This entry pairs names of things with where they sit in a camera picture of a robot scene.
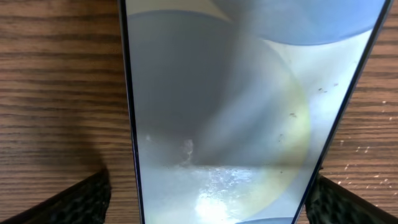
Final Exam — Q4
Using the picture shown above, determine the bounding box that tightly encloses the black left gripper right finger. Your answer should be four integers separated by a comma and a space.
305, 175, 397, 224

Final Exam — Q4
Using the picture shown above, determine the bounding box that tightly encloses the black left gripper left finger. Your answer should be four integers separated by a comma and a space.
1, 169, 111, 224

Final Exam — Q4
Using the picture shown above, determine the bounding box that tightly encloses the Samsung Galaxy smartphone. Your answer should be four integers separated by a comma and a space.
119, 0, 392, 223

